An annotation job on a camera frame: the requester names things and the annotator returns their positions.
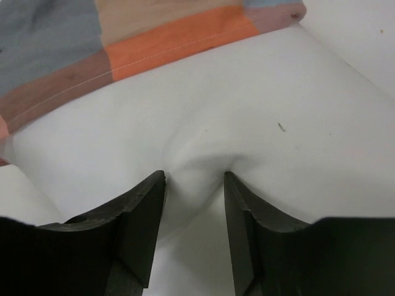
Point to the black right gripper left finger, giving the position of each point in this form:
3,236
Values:
109,250

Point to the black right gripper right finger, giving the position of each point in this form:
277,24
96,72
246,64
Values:
257,232

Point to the white pillow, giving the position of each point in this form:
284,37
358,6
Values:
300,126

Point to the orange grey checked pillowcase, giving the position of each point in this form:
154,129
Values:
53,52

